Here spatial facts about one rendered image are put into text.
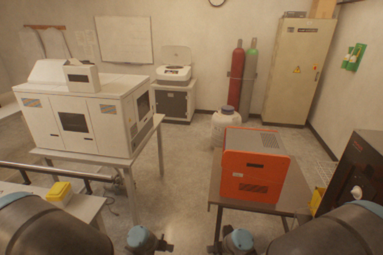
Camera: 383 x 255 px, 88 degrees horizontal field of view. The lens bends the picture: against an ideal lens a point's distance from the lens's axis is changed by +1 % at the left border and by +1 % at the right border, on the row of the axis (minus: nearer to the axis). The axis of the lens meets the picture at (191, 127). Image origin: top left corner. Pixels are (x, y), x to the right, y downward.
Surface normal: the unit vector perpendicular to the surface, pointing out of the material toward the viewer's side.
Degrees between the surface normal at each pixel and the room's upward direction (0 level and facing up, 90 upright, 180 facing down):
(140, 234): 19
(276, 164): 90
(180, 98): 90
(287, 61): 90
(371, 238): 25
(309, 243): 37
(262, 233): 0
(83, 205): 0
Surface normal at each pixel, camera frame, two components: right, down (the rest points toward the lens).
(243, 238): 0.14, -0.68
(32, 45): -0.17, 0.44
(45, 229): 0.30, -0.76
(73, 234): 0.61, -0.68
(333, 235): -0.29, -0.84
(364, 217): -0.02, -0.91
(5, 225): -0.15, -0.65
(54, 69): -0.10, -0.37
